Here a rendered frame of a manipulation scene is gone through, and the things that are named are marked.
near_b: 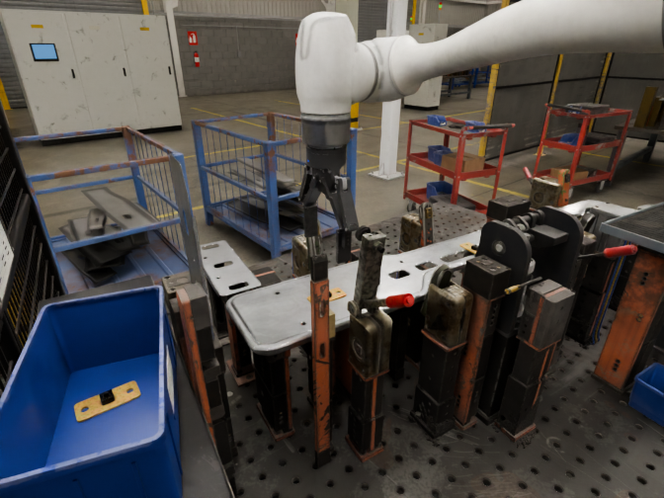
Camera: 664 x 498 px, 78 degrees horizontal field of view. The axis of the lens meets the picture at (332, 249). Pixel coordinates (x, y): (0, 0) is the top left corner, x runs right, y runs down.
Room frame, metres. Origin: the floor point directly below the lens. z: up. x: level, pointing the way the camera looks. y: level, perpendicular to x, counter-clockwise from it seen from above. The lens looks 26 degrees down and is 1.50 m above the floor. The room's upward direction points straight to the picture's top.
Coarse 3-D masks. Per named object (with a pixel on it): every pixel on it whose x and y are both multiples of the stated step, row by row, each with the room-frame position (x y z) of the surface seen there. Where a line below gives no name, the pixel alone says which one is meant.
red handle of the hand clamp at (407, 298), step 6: (396, 294) 0.56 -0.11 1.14; (402, 294) 0.55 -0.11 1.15; (408, 294) 0.54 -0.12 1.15; (366, 300) 0.63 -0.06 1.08; (372, 300) 0.61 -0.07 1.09; (378, 300) 0.59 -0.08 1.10; (384, 300) 0.58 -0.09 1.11; (390, 300) 0.56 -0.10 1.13; (396, 300) 0.55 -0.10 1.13; (402, 300) 0.54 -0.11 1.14; (408, 300) 0.53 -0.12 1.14; (366, 306) 0.62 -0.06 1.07; (372, 306) 0.61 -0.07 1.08; (378, 306) 0.59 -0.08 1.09; (384, 306) 0.58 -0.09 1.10; (390, 306) 0.56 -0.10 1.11; (396, 306) 0.55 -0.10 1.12; (402, 306) 0.54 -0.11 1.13; (408, 306) 0.53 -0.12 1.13
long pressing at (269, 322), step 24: (456, 240) 1.06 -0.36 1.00; (384, 264) 0.92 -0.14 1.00; (408, 264) 0.92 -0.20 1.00; (456, 264) 0.91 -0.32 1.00; (264, 288) 0.81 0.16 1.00; (288, 288) 0.80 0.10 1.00; (384, 288) 0.80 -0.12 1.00; (408, 288) 0.80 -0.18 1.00; (240, 312) 0.71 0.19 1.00; (264, 312) 0.71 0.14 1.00; (288, 312) 0.71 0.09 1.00; (336, 312) 0.71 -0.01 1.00; (384, 312) 0.72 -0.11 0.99; (264, 336) 0.63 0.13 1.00; (288, 336) 0.63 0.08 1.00
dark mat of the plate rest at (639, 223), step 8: (656, 208) 0.89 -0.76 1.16; (632, 216) 0.84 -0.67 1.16; (640, 216) 0.84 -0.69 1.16; (648, 216) 0.84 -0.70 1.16; (656, 216) 0.84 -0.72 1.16; (608, 224) 0.80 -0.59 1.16; (616, 224) 0.80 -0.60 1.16; (624, 224) 0.80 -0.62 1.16; (632, 224) 0.80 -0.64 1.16; (640, 224) 0.80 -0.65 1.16; (648, 224) 0.80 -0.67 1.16; (656, 224) 0.80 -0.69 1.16; (632, 232) 0.76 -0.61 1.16; (640, 232) 0.76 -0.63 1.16; (648, 232) 0.76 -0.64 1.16; (656, 232) 0.76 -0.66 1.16; (656, 240) 0.72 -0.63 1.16
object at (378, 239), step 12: (360, 228) 0.65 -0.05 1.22; (360, 240) 0.65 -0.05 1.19; (372, 240) 0.61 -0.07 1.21; (384, 240) 0.62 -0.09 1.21; (360, 252) 0.63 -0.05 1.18; (372, 252) 0.61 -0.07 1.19; (360, 264) 0.63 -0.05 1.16; (372, 264) 0.62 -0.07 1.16; (360, 276) 0.63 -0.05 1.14; (372, 276) 0.63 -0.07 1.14; (360, 288) 0.62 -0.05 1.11; (372, 288) 0.63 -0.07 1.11; (360, 300) 0.62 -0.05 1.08; (360, 312) 0.63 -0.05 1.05; (372, 312) 0.64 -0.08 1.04
